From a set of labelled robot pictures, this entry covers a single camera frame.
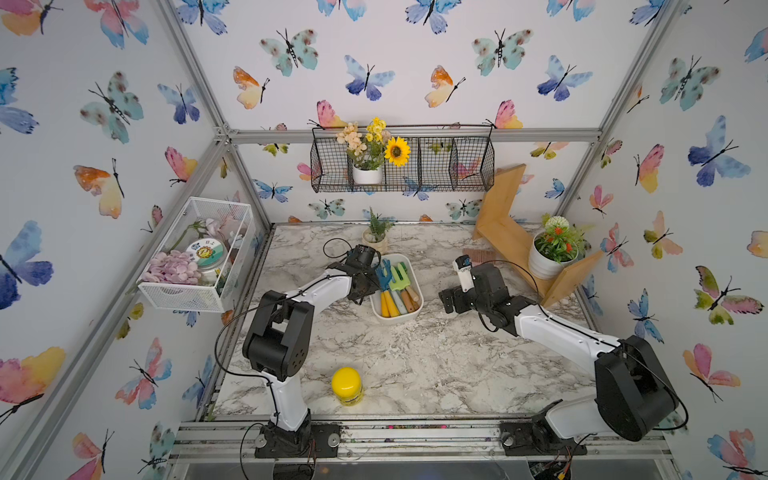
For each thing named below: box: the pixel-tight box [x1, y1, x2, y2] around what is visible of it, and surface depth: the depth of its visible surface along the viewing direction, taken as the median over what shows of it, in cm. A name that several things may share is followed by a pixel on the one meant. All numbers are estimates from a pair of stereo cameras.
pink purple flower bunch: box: [141, 250, 202, 285], surface depth 61 cm
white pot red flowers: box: [528, 213, 593, 280], surface depth 89 cm
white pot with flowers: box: [336, 117, 411, 185], surface depth 86 cm
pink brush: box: [462, 248, 496, 267], surface depth 113 cm
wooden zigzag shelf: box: [473, 164, 604, 307], surface depth 106 cm
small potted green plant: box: [361, 206, 395, 254], surface depth 110 cm
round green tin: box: [186, 238, 228, 270], surface depth 67 cm
